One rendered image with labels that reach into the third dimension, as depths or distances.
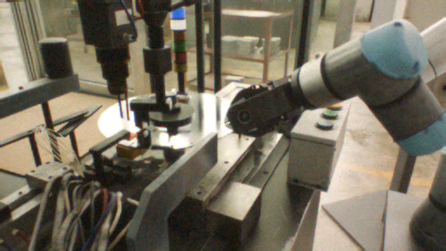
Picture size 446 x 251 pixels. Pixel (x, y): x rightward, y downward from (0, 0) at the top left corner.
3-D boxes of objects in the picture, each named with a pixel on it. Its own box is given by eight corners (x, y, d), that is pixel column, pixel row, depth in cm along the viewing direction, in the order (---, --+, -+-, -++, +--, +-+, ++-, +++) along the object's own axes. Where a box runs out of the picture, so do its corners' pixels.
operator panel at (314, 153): (309, 138, 114) (314, 96, 108) (343, 145, 110) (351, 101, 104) (285, 182, 92) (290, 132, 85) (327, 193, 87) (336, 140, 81)
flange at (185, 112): (199, 121, 78) (199, 111, 77) (150, 127, 75) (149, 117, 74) (189, 104, 88) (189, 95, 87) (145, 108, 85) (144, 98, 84)
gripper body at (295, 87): (284, 119, 66) (338, 100, 57) (256, 134, 61) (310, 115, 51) (268, 84, 66) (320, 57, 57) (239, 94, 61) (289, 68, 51)
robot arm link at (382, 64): (429, 90, 41) (391, 34, 39) (348, 116, 49) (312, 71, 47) (436, 53, 45) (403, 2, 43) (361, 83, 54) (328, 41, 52)
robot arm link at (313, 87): (334, 106, 48) (310, 53, 48) (307, 116, 51) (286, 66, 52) (358, 93, 53) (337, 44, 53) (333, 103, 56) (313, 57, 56)
